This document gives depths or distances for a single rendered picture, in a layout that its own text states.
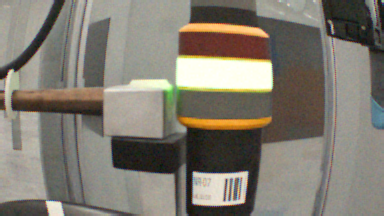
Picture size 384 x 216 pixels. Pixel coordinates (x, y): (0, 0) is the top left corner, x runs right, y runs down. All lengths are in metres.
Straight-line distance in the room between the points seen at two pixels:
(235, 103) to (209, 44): 0.03
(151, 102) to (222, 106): 0.03
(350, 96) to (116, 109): 3.12
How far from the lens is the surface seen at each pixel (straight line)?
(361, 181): 4.28
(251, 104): 0.34
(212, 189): 0.34
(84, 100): 0.36
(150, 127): 0.35
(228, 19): 0.34
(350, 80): 3.44
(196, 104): 0.34
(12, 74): 0.39
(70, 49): 1.16
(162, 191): 0.35
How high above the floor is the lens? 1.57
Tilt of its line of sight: 5 degrees down
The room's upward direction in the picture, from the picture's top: 1 degrees clockwise
